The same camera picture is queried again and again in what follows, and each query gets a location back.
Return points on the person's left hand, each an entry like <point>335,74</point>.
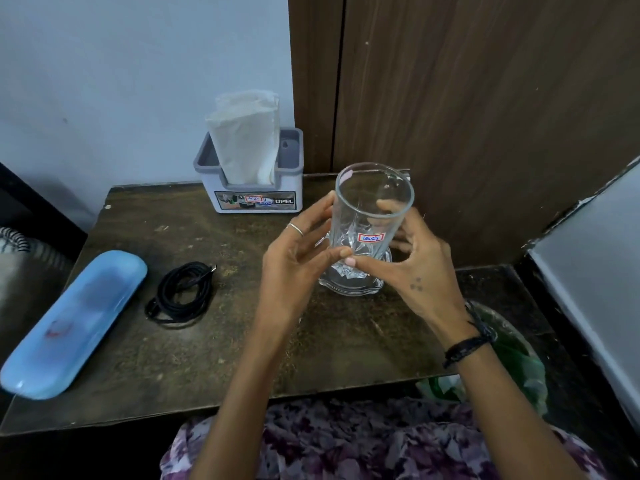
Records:
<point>285,274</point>

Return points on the person's right hand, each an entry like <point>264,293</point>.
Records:
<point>420,279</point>

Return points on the person's left thumb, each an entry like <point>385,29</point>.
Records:
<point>327,257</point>

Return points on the person's right thumb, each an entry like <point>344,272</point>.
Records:
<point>370,267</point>

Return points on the clear drinking glass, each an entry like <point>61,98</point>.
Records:
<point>367,194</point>

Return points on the person's right forearm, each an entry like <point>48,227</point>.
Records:
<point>505,409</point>

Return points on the person's left forearm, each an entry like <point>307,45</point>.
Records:
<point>245,399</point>

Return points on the grey white tissue holder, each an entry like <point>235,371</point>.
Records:
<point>250,197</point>

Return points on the black wrist band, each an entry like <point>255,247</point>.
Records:
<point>470,342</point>

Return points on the white tissue paper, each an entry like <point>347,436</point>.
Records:
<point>245,134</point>

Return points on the green plastic bag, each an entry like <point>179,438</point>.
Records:
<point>520,362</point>

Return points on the purple floral garment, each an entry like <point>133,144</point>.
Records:
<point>360,444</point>

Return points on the brown wooden door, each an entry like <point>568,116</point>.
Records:
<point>475,94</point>

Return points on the grey white slab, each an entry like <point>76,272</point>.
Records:
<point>595,274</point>

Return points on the light blue plastic case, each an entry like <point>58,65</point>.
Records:
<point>70,324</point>

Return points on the striped grey cloth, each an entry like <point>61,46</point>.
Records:
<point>25,274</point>

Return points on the dark furniture frame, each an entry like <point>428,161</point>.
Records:
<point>40,209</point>

